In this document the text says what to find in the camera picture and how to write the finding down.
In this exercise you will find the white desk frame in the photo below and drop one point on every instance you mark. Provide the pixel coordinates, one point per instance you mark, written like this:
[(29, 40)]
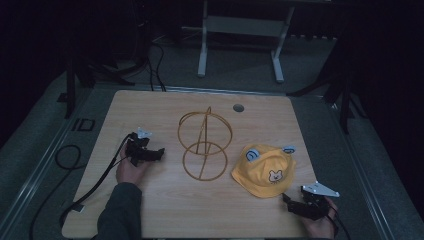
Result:
[(243, 26)]

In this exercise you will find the person's left hand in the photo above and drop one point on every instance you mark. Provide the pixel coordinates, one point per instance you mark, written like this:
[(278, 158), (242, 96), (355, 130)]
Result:
[(128, 171)]

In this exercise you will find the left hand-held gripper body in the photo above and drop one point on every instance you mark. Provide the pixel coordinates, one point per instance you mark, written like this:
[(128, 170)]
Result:
[(140, 150)]

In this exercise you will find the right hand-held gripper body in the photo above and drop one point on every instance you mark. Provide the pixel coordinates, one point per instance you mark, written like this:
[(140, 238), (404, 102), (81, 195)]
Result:
[(315, 201)]

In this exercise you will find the person's right hand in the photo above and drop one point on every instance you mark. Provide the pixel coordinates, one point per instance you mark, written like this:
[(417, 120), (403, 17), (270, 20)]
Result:
[(321, 226)]

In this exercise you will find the black metal stand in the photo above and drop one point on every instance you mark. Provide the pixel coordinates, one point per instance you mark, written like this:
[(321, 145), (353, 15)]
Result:
[(75, 76), (343, 96)]

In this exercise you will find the grey round table grommet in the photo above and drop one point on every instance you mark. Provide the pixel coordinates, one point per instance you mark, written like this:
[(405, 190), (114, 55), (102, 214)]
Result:
[(238, 108)]

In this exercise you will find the yellow bear bucket hat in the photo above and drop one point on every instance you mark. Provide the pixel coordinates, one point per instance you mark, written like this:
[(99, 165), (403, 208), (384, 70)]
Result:
[(266, 175)]

